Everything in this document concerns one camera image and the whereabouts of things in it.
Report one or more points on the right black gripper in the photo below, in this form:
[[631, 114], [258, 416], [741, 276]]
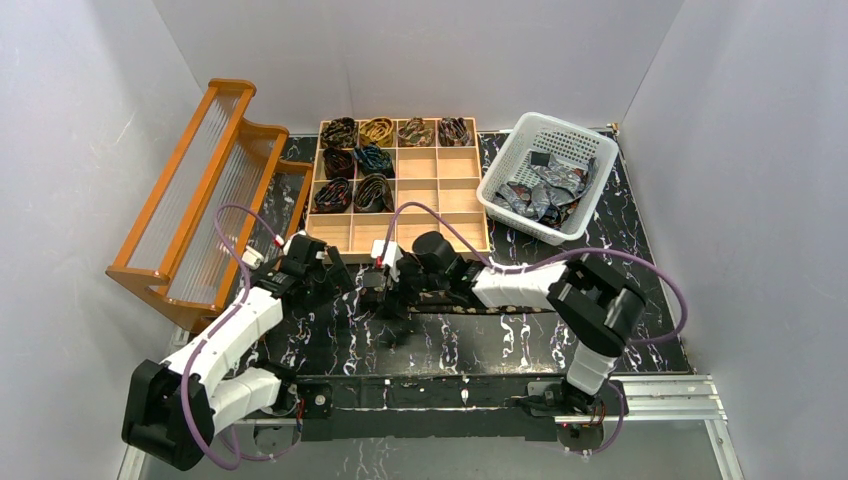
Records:
[[382, 291]]

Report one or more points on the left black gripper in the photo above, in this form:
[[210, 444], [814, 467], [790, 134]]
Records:
[[329, 266]]

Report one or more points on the black gold floral tie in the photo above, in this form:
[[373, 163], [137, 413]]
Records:
[[453, 297]]

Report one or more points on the white plastic basket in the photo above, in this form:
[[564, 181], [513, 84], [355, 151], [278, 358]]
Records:
[[539, 132]]

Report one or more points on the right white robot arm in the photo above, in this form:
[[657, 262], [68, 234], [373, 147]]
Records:
[[597, 304]]

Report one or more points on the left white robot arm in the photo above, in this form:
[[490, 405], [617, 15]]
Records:
[[176, 407]]

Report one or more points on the grey patterned ties pile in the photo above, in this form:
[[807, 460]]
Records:
[[562, 183]]

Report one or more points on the rolled navy red tie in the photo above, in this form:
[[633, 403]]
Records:
[[333, 197]]

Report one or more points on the rolled black grey tie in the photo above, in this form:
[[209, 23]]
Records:
[[373, 194]]

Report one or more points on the small white connector plug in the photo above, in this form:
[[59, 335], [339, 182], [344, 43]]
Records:
[[252, 258]]

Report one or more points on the wooden grid organizer tray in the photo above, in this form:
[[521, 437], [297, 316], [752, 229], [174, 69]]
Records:
[[444, 178]]

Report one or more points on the rolled dark red tie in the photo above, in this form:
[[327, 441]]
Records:
[[338, 163]]

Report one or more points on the rolled teal patterned tie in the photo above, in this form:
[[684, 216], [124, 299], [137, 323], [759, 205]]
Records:
[[373, 159]]

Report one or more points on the orange wooden rack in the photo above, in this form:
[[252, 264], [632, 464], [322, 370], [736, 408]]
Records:
[[172, 258]]

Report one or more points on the rolled black gold tie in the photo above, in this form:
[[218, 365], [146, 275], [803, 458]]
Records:
[[340, 133]]

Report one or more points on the rolled olive patterned tie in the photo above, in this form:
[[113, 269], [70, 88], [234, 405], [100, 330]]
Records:
[[416, 132]]

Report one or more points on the rolled yellow tie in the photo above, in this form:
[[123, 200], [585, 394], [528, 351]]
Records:
[[379, 131]]

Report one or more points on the rolled dark striped tie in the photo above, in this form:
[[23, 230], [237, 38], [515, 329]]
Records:
[[453, 132]]

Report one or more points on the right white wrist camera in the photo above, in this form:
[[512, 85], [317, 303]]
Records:
[[386, 255]]

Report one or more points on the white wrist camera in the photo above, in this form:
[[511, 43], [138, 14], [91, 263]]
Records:
[[302, 248], [386, 255]]

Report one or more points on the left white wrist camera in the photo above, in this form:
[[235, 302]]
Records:
[[302, 248]]

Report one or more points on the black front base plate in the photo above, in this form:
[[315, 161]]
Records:
[[441, 406]]

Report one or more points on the aluminium frame rail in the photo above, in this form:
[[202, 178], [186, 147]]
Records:
[[649, 398]]

